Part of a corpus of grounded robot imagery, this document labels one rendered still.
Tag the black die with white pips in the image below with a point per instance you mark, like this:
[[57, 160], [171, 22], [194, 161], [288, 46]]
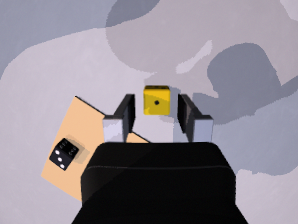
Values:
[[63, 154]]

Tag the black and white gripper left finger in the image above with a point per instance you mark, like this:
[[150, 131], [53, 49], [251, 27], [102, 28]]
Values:
[[116, 127]]

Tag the yellow die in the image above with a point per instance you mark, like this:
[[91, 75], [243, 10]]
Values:
[[156, 100]]

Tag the peach flat mat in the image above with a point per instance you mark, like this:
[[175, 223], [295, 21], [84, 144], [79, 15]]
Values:
[[82, 126]]

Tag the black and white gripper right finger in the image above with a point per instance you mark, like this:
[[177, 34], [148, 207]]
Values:
[[198, 127]]

